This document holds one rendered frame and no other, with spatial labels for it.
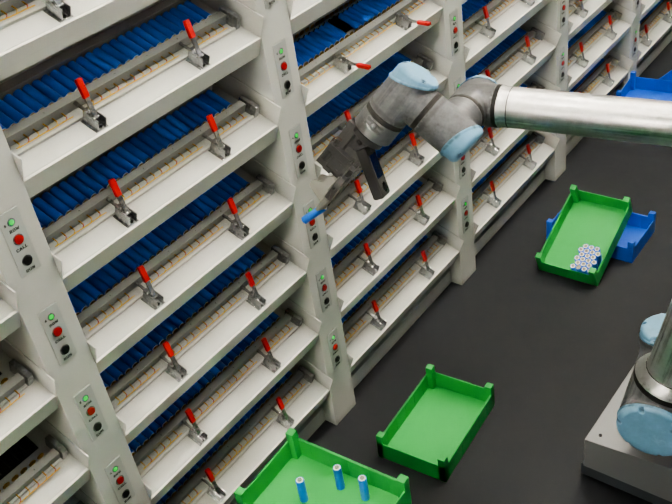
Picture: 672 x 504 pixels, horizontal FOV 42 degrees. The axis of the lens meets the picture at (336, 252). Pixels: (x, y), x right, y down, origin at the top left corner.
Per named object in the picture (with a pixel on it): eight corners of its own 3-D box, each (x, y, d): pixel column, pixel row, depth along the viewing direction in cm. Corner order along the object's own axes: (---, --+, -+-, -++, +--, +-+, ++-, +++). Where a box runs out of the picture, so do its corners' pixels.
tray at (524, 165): (551, 158, 326) (564, 130, 316) (470, 244, 290) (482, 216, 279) (504, 130, 332) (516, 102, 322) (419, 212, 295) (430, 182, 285)
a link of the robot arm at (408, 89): (436, 93, 170) (397, 59, 170) (397, 140, 176) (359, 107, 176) (446, 83, 179) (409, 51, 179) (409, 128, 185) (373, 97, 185)
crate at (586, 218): (597, 286, 279) (594, 273, 273) (538, 269, 290) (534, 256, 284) (633, 211, 289) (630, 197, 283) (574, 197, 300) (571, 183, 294)
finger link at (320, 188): (301, 195, 193) (325, 164, 189) (321, 213, 192) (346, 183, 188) (295, 198, 190) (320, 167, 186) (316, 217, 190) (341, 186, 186)
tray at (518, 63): (551, 56, 303) (566, 23, 293) (464, 137, 266) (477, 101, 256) (501, 29, 309) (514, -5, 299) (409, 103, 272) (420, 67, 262)
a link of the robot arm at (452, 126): (496, 119, 179) (449, 80, 179) (476, 145, 170) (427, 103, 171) (469, 148, 185) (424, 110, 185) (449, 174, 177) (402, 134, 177)
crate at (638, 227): (654, 231, 298) (656, 211, 293) (631, 263, 286) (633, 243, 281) (571, 210, 314) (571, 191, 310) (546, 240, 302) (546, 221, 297)
